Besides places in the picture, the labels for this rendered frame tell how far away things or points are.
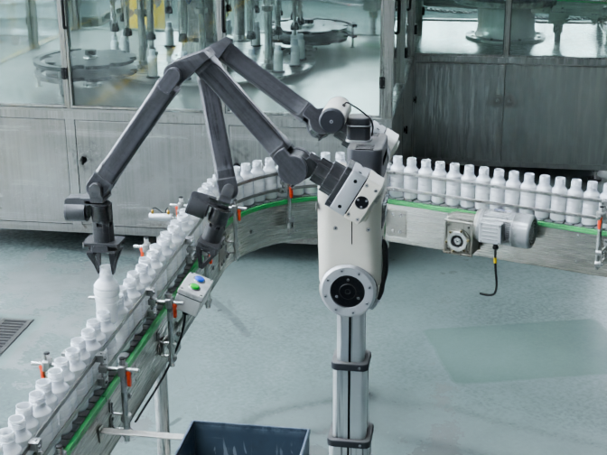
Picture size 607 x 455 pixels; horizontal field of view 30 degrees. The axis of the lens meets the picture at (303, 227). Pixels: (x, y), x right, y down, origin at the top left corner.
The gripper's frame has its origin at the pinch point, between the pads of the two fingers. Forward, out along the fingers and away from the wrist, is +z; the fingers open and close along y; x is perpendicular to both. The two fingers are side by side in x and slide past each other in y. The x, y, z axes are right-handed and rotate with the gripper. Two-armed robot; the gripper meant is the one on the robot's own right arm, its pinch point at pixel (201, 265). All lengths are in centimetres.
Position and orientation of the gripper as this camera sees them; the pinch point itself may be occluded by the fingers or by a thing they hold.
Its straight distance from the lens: 337.7
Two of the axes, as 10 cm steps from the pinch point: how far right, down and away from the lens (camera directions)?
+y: -1.6, 3.3, -9.3
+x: 9.3, 3.7, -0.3
